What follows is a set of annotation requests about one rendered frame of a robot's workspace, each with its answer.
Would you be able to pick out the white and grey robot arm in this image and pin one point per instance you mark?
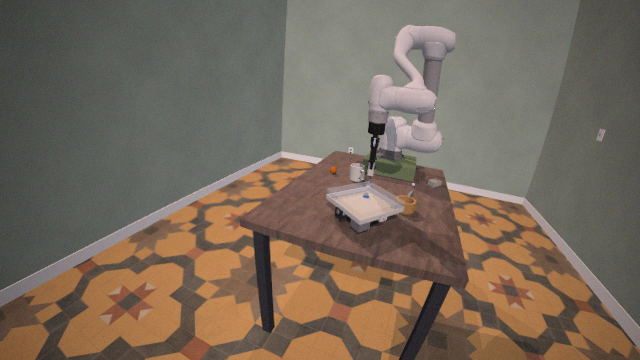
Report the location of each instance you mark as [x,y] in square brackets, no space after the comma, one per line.
[435,42]

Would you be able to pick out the white ceramic mug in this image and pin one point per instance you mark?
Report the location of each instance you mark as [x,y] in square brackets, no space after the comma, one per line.
[356,174]

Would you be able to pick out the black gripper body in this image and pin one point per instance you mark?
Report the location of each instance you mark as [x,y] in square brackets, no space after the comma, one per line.
[376,129]

